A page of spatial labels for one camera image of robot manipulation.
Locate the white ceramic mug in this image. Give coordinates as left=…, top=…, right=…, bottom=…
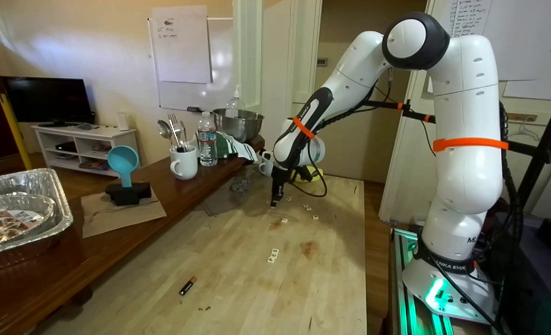
left=168, top=143, right=201, bottom=182

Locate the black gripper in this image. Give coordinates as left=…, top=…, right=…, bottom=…
left=270, top=162, right=291, bottom=207

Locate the white television shelf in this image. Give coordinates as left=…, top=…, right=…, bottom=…
left=32, top=123, right=142, bottom=179

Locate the orange velcro strap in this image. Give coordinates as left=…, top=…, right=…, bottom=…
left=432, top=136, right=510, bottom=154
left=291, top=115, right=318, bottom=141

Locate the aluminum robot stand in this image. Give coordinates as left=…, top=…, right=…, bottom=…
left=385, top=225, right=506, bottom=335

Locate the white paper sheet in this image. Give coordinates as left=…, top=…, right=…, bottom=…
left=149, top=4, right=214, bottom=86

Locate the white refrigerator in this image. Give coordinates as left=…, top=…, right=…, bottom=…
left=376, top=56, right=454, bottom=227

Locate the yellow measuring stick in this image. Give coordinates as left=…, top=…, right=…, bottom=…
left=0, top=91, right=34, bottom=171

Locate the white door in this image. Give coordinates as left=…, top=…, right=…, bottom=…
left=231, top=0, right=324, bottom=136

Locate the clear pump dispenser bottle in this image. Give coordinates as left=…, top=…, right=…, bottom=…
left=225, top=86, right=244, bottom=119

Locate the metal spoon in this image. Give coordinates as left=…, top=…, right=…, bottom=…
left=171, top=114, right=190, bottom=149
left=156, top=117, right=175, bottom=147

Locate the dark wooden side table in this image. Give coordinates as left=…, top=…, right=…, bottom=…
left=0, top=138, right=266, bottom=335

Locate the black stand post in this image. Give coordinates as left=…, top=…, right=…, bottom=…
left=516, top=65, right=551, bottom=216

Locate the aluminum foil tray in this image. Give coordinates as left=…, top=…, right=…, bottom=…
left=0, top=166, right=76, bottom=261

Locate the brown cardboard sheet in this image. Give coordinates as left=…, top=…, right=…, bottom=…
left=78, top=188, right=170, bottom=240

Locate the large steel mixing bowl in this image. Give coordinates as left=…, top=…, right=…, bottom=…
left=210, top=108, right=266, bottom=143

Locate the black funnel base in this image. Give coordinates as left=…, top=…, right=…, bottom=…
left=104, top=181, right=153, bottom=207

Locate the whiteboard with handwriting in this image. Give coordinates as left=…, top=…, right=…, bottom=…
left=425, top=0, right=551, bottom=102

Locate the white wall whiteboard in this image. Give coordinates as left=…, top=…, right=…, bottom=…
left=145, top=15, right=238, bottom=114

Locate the black camera boom bar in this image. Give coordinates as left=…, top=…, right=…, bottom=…
left=348, top=99, right=551, bottom=164

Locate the black marker pen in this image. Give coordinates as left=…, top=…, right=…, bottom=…
left=177, top=275, right=197, bottom=298

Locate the clear water bottle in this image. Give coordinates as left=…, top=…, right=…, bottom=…
left=196, top=110, right=220, bottom=169

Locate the green striped white towel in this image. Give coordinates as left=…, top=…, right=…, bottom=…
left=216, top=130, right=263, bottom=164

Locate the yellow banana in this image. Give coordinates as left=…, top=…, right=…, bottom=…
left=300, top=166, right=322, bottom=182

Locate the black flat television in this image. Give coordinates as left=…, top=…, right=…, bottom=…
left=0, top=74, right=99, bottom=127

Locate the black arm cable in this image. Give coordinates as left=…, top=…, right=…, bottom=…
left=287, top=80, right=331, bottom=201

